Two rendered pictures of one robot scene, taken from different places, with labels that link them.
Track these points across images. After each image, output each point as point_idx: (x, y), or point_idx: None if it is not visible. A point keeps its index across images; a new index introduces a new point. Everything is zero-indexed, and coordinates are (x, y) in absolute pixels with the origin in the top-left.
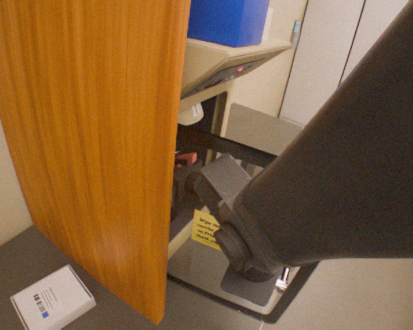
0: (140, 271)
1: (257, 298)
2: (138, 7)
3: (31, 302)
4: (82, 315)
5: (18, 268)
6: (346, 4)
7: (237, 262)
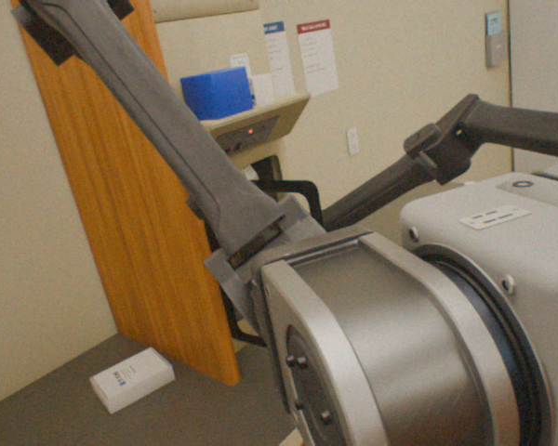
0: (201, 306)
1: None
2: None
3: (110, 377)
4: (160, 387)
5: (99, 366)
6: None
7: (191, 208)
